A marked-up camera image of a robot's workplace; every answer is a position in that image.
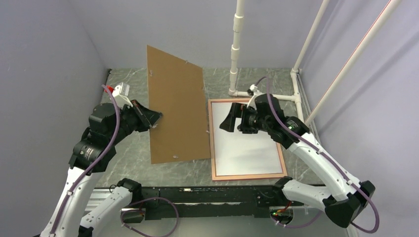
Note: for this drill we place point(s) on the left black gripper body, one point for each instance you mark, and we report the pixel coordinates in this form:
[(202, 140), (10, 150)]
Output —
[(131, 120)]

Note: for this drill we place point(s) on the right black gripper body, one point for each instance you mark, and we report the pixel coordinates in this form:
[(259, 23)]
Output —
[(251, 122)]

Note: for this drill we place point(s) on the wooden picture frame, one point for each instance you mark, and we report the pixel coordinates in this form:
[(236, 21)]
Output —
[(248, 176)]

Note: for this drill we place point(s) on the sunset landscape photo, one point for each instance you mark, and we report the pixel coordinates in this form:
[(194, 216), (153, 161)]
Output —
[(245, 144)]

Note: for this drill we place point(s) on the brown backing board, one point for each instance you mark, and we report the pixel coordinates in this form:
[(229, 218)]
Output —
[(176, 89)]

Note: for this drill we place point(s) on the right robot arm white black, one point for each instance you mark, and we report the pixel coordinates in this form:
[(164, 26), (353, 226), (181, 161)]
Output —
[(342, 197)]

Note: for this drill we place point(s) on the white pvc pipe stand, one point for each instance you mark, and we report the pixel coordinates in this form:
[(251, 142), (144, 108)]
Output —
[(296, 97)]

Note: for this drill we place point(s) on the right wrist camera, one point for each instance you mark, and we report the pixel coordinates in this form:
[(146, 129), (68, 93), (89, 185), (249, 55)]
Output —
[(254, 92)]

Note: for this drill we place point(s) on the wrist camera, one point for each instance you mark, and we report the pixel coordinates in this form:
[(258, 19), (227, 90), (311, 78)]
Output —
[(254, 92), (120, 93)]

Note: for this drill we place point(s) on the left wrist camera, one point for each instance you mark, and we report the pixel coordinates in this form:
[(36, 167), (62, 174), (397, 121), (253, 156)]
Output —
[(120, 93)]

